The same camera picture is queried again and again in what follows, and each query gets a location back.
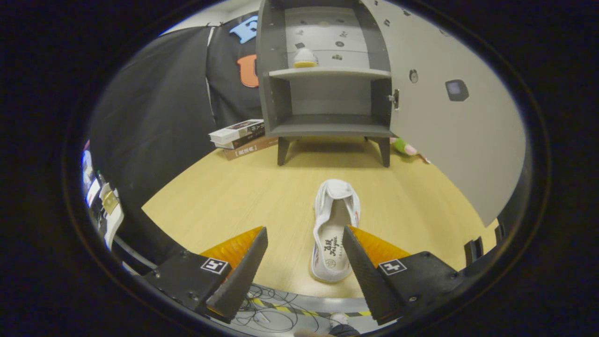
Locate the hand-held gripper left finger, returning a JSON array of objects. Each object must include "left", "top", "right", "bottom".
[{"left": 143, "top": 227, "right": 269, "bottom": 324}]

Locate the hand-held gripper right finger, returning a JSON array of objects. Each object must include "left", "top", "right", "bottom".
[{"left": 343, "top": 226, "right": 461, "bottom": 326}]

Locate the white shoe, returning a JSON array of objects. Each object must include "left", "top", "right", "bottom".
[
  {"left": 293, "top": 47, "right": 320, "bottom": 69},
  {"left": 310, "top": 179, "right": 361, "bottom": 283}
]

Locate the grey shoe cabinet door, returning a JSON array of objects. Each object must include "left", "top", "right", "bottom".
[{"left": 360, "top": 0, "right": 527, "bottom": 227}]

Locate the grey shoe cabinet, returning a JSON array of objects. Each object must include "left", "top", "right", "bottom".
[{"left": 256, "top": 0, "right": 394, "bottom": 168}]

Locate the yellow black striped tape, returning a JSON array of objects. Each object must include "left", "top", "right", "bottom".
[{"left": 252, "top": 297, "right": 371, "bottom": 319}]

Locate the black table clamp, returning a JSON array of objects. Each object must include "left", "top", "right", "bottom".
[{"left": 464, "top": 236, "right": 484, "bottom": 265}]

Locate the brown book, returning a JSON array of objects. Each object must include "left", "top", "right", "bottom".
[{"left": 224, "top": 136, "right": 279, "bottom": 161}]

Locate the green plush toy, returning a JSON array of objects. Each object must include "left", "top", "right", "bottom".
[{"left": 391, "top": 137, "right": 431, "bottom": 164}]

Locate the dark book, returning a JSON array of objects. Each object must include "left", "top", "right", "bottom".
[{"left": 215, "top": 129, "right": 267, "bottom": 151}]

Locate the white side table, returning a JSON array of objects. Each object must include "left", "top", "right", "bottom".
[{"left": 87, "top": 178, "right": 125, "bottom": 249}]

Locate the white book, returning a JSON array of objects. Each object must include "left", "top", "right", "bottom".
[{"left": 209, "top": 119, "right": 266, "bottom": 145}]

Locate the small gold object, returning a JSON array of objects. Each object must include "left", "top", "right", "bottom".
[{"left": 100, "top": 183, "right": 120, "bottom": 215}]

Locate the black backdrop cloth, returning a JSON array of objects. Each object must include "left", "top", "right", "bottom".
[{"left": 89, "top": 12, "right": 263, "bottom": 256}]

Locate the tangle of thin cables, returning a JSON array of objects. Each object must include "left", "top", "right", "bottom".
[{"left": 234, "top": 283, "right": 328, "bottom": 334}]

